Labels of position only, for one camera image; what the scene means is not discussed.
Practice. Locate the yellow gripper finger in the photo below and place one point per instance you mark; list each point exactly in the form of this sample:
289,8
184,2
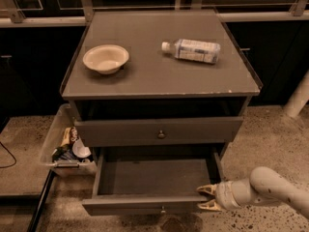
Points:
207,189
211,205

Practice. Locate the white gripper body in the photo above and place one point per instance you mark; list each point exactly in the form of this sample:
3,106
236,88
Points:
223,195

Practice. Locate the grey drawer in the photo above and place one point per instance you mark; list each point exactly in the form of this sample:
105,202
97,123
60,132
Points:
153,180
109,133

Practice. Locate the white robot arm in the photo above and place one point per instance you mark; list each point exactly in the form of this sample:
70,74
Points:
263,187

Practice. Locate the grey top drawer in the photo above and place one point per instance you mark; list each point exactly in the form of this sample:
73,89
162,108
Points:
109,133

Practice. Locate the grey drawer cabinet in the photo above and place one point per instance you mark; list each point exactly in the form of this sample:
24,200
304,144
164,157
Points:
154,85

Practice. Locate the clear plastic water bottle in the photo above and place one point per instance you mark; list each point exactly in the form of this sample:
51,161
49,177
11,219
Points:
191,50

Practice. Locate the white cup in bin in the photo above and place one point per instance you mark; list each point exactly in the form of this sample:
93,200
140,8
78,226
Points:
80,150

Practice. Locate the snack bag in bin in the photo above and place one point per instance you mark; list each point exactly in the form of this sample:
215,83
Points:
70,136

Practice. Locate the clear plastic storage bin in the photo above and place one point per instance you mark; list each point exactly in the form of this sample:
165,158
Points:
62,120

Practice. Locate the white post leg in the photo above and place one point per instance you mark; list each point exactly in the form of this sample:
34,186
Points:
299,97

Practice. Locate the metal railing frame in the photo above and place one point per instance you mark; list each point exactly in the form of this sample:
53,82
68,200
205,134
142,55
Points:
40,13

